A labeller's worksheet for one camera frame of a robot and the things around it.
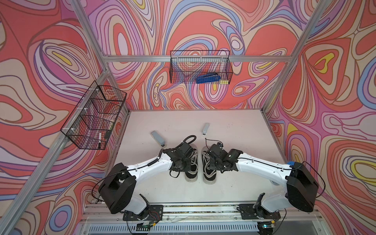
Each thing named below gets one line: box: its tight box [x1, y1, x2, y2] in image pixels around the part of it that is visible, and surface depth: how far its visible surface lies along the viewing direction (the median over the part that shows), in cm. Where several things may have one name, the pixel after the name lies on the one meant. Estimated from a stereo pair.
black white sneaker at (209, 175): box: [201, 145, 217, 185], surface depth 81 cm
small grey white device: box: [201, 122, 211, 137], surface depth 107 cm
